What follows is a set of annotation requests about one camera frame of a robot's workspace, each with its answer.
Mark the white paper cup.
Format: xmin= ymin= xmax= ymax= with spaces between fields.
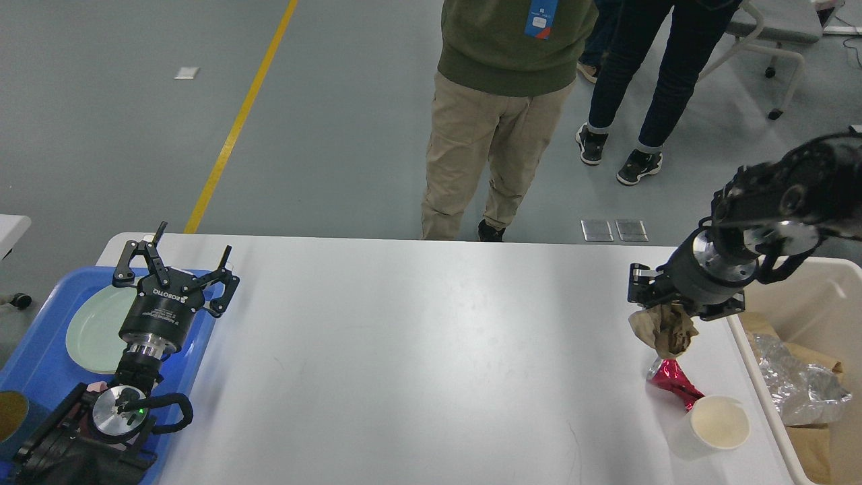
xmin=667 ymin=394 xmax=752 ymax=461

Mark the light green plate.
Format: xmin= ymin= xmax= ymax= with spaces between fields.
xmin=65 ymin=286 xmax=137 ymax=375

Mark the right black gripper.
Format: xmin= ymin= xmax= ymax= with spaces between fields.
xmin=627 ymin=229 xmax=758 ymax=321

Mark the blue-grey mug yellow inside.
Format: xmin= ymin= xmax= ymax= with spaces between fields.
xmin=1 ymin=390 xmax=51 ymax=461

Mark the brown paper bag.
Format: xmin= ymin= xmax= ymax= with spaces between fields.
xmin=785 ymin=424 xmax=832 ymax=484
xmin=737 ymin=311 xmax=778 ymax=337

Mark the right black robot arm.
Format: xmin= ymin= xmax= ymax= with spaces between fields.
xmin=627 ymin=131 xmax=861 ymax=321

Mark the aluminium foil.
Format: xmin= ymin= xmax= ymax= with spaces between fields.
xmin=746 ymin=333 xmax=854 ymax=426

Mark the brown paper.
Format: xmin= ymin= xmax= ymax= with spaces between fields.
xmin=628 ymin=302 xmax=699 ymax=360

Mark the brown bag in bin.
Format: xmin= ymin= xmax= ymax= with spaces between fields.
xmin=784 ymin=342 xmax=844 ymax=375

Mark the blue plastic tray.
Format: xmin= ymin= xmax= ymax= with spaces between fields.
xmin=0 ymin=267 xmax=224 ymax=485

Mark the beige plastic bin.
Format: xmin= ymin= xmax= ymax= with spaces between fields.
xmin=723 ymin=257 xmax=861 ymax=484

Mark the right white office chair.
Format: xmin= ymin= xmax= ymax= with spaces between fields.
xmin=699 ymin=1 xmax=823 ymax=120

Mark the pink mug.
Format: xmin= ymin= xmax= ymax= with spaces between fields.
xmin=86 ymin=381 xmax=108 ymax=393

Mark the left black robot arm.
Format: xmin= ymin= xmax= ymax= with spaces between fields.
xmin=2 ymin=223 xmax=240 ymax=484

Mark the red foil wrapper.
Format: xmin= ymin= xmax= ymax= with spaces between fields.
xmin=646 ymin=357 xmax=704 ymax=411

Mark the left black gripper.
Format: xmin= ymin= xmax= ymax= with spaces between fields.
xmin=111 ymin=222 xmax=240 ymax=359

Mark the person in khaki trousers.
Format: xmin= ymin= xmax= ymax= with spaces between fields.
xmin=421 ymin=0 xmax=599 ymax=242

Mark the person in dark jeans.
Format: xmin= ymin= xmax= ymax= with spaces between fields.
xmin=575 ymin=0 xmax=745 ymax=187

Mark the person in blue jeans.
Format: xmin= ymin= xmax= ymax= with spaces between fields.
xmin=578 ymin=1 xmax=623 ymax=85

